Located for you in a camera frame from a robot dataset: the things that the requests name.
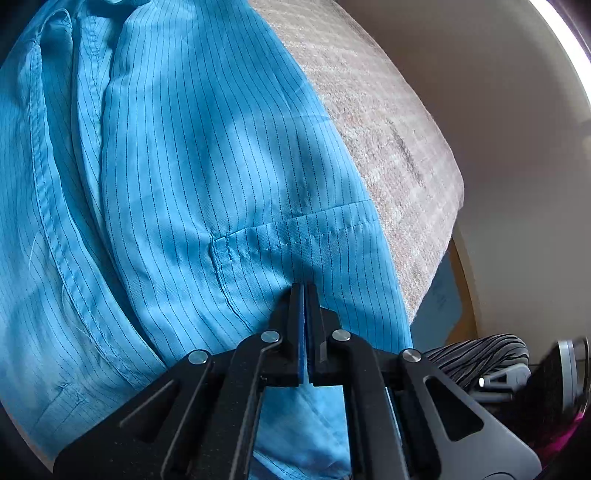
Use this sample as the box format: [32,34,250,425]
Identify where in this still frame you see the beige plaid blanket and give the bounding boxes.
[247,0,465,324]

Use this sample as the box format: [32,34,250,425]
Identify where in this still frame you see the wooden bed frame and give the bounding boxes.
[450,240,477,342]

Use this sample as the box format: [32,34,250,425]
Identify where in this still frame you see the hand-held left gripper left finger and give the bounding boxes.
[53,284,305,480]

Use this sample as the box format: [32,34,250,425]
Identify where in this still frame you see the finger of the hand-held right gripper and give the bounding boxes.
[473,363,532,407]

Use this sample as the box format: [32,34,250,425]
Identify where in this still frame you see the person's right forearm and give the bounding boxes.
[538,413,583,462]

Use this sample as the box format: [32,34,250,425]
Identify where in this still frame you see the person's leg in striped pants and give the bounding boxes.
[422,335,529,398]

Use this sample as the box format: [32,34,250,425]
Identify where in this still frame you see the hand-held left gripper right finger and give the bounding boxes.
[305,283,542,480]

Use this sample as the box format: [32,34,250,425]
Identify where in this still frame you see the light blue sheet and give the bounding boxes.
[425,261,462,342]

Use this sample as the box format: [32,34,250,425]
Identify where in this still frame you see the light blue pinstriped coat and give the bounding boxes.
[0,0,414,480]

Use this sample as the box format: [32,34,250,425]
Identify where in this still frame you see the window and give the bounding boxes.
[529,0,591,107]

